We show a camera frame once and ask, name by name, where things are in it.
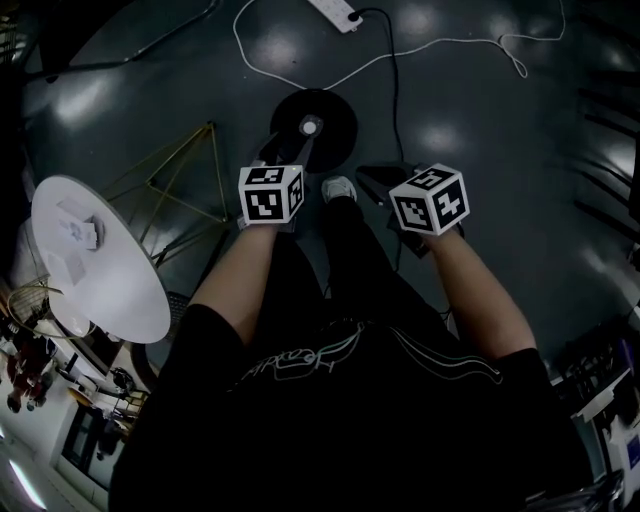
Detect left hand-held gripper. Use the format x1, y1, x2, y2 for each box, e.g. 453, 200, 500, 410
236, 131, 322, 233

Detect person's black trousers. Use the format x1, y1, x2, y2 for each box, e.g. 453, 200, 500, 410
259, 197, 451, 351

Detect long white power strip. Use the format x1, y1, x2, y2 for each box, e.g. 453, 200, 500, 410
307, 0, 364, 35

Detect person's right forearm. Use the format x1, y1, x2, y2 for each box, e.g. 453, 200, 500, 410
427, 227, 539, 362

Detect black slatted chair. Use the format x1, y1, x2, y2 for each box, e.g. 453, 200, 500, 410
574, 84, 640, 236

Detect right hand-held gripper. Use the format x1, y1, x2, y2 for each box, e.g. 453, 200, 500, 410
355, 160, 471, 259

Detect white power cable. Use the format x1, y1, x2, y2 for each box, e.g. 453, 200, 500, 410
233, 0, 567, 91

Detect round white table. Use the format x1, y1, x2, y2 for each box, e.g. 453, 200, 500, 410
30, 121, 232, 345

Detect small white box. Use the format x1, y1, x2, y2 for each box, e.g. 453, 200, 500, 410
45, 251, 88, 287

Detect person's left forearm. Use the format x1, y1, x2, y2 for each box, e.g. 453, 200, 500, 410
187, 222, 279, 349

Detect person's black shirt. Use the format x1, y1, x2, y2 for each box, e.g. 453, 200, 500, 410
108, 304, 594, 512

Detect black trash bin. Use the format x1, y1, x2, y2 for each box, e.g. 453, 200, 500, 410
269, 88, 359, 175

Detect person's white shoe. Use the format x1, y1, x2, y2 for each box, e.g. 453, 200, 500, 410
321, 175, 358, 204

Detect white tissue packet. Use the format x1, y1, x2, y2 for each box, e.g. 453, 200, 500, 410
55, 199, 107, 251

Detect black power cable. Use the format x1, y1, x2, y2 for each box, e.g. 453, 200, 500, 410
357, 7, 406, 164

